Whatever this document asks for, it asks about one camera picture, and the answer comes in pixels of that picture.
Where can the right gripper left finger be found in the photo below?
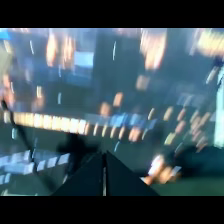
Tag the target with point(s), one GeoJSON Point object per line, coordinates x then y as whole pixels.
{"type": "Point", "coordinates": [88, 180]}

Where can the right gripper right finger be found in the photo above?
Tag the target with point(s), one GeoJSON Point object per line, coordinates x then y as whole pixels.
{"type": "Point", "coordinates": [123, 180]}

